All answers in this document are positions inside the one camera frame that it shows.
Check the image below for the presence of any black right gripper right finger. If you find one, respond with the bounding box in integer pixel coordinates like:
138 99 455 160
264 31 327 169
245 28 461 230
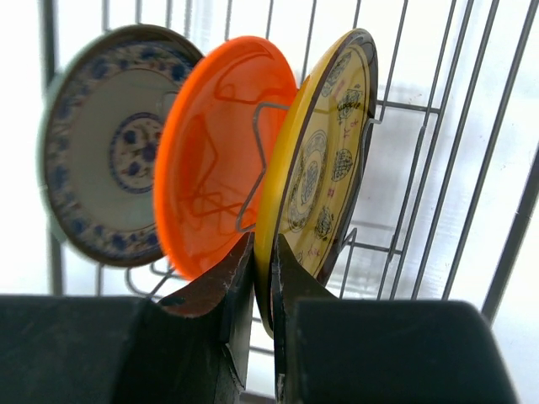
271 237 517 403

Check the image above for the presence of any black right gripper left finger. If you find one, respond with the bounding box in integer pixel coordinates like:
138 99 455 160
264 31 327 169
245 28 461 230
1 233 253 403

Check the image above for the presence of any orange red plate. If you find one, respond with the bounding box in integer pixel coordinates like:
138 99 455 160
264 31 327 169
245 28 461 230
153 36 296 279

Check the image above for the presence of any grey wire dish rack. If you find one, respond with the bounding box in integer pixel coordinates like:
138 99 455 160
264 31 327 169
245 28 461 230
38 1 538 306

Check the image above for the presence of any light green small plate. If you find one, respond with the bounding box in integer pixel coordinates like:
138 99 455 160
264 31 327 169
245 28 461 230
37 24 202 267

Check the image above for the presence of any yellow rimmed patterned plate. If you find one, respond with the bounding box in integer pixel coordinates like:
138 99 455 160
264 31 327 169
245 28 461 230
254 29 378 336

